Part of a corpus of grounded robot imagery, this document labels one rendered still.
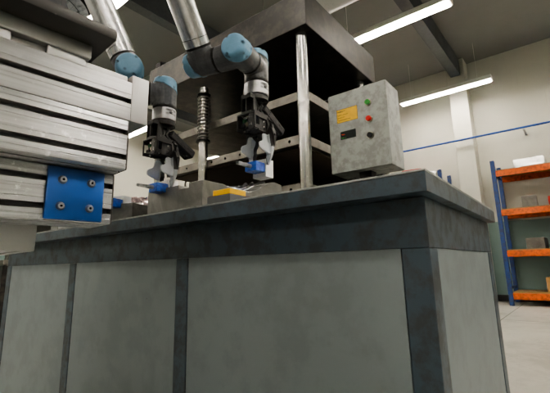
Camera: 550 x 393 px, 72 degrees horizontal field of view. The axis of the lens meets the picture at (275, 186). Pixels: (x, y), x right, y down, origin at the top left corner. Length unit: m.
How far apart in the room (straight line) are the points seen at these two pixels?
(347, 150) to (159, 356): 1.18
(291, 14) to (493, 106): 6.19
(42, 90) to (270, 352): 0.66
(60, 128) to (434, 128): 7.67
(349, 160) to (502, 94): 6.33
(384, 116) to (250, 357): 1.23
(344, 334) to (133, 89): 0.60
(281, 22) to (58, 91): 1.58
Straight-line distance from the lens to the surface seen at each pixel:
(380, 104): 1.83
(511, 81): 8.05
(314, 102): 2.08
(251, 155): 1.16
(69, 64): 0.72
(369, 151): 1.78
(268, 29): 2.17
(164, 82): 1.31
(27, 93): 0.68
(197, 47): 1.18
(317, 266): 0.81
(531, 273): 7.45
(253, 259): 0.91
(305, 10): 2.07
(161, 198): 1.23
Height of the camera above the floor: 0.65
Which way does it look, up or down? 12 degrees up
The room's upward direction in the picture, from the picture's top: 1 degrees counter-clockwise
